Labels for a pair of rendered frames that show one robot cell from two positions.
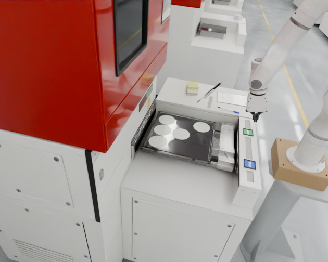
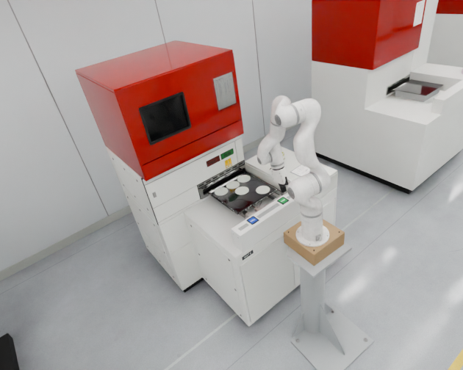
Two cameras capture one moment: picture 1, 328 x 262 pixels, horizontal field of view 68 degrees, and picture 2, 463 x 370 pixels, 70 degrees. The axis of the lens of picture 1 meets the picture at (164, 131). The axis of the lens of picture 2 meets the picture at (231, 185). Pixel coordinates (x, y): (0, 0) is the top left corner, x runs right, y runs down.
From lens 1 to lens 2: 1.61 m
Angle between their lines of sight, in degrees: 38
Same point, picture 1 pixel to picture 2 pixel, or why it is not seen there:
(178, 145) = (231, 197)
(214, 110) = not seen: hidden behind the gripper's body
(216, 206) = (223, 241)
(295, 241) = (361, 343)
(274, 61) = (263, 145)
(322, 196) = (307, 268)
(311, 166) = (307, 239)
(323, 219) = (425, 347)
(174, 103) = (254, 167)
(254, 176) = (246, 227)
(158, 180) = (206, 216)
